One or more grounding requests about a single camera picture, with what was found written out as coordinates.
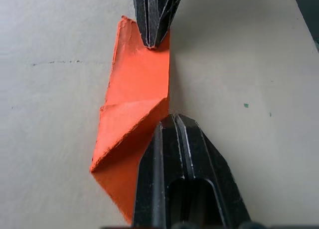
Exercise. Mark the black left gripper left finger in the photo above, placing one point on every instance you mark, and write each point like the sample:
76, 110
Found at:
152, 179

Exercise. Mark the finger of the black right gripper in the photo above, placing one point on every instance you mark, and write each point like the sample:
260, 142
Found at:
168, 7
145, 14

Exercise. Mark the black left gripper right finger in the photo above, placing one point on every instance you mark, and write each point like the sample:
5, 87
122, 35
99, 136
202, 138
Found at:
211, 164

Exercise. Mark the orange paper sheet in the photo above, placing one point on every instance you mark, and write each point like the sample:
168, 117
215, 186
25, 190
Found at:
139, 76

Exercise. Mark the dark grey panel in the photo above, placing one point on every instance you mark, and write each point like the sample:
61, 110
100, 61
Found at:
307, 7

